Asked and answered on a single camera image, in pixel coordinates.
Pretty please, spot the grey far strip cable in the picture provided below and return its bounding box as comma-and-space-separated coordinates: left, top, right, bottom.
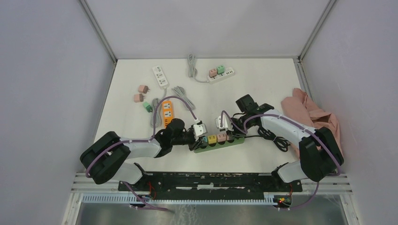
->
187, 53, 209, 84

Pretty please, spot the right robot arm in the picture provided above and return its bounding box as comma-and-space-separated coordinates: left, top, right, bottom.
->
217, 94, 344, 191

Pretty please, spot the grey coiled orange strip cable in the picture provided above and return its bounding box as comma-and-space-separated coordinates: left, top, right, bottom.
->
171, 86, 196, 111

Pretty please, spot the green power strip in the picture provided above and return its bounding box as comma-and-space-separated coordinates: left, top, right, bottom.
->
193, 137, 245, 153

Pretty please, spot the grey near strip cable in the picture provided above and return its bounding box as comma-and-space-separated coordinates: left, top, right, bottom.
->
150, 98, 162, 128

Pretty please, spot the orange power strip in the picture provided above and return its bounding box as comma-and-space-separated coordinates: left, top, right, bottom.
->
161, 100, 174, 128

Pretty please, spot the yellow USB adapter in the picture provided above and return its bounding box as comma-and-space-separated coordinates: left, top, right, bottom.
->
207, 135, 217, 145

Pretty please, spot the white slotted cable duct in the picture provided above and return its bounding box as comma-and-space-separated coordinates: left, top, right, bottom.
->
81, 194, 277, 206

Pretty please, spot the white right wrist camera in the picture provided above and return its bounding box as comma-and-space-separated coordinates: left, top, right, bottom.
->
215, 116, 233, 132

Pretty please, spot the black mounting base plate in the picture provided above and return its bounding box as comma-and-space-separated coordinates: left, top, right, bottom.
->
118, 172, 303, 200

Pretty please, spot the pink cloth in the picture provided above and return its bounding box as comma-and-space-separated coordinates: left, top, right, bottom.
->
281, 88, 343, 153

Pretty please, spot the green adapter on far strip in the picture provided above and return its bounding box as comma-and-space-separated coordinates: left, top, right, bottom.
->
216, 65, 225, 75

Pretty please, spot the mint adapter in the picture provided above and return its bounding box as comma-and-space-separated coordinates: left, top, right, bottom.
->
143, 102, 153, 113

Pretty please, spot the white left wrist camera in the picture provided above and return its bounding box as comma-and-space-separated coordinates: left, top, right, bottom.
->
192, 121, 207, 139

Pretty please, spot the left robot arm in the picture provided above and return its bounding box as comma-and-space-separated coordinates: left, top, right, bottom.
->
79, 118, 207, 191

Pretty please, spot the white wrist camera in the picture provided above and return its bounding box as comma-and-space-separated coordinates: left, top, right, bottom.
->
192, 121, 207, 139
215, 116, 233, 132

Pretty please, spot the black green strip cable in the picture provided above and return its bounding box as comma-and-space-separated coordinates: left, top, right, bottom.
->
244, 126, 291, 153

